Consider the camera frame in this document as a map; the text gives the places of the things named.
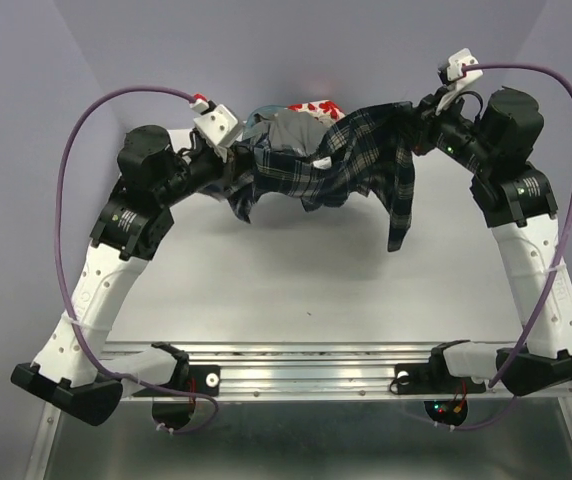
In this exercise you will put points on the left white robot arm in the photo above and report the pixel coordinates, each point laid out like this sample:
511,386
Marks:
123,241

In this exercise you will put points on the aluminium frame rail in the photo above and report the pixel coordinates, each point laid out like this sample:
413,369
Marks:
258,372

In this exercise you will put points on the grey skirt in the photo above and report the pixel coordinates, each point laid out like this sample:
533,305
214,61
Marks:
291,131

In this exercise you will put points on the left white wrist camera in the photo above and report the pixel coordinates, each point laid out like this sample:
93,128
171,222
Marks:
220,128

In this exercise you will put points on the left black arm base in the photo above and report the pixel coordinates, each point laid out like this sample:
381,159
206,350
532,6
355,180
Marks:
189,402

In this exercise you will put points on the red floral white skirt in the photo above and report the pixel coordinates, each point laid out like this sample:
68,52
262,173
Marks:
324,111

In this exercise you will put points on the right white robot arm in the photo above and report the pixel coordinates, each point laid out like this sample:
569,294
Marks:
520,209

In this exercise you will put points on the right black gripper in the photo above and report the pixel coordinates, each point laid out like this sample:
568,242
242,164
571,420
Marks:
427,121

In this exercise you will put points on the navy plaid skirt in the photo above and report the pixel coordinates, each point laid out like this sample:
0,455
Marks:
366,152

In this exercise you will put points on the teal laundry basket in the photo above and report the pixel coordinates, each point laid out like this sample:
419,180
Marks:
258,115

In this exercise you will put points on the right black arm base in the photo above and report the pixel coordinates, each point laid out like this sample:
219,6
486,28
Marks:
418,379

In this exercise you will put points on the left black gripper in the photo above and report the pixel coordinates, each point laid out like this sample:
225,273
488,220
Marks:
226,169

